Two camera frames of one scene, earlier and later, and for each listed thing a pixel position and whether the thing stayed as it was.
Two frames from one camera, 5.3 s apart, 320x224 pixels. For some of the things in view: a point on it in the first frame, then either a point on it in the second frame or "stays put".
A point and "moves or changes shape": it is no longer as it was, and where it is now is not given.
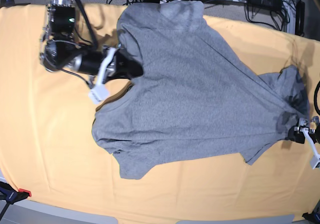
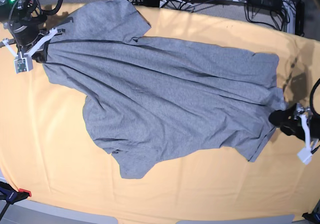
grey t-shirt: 198,90 moves or changes shape
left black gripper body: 90,62 → 29,41
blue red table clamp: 10,195 stays put
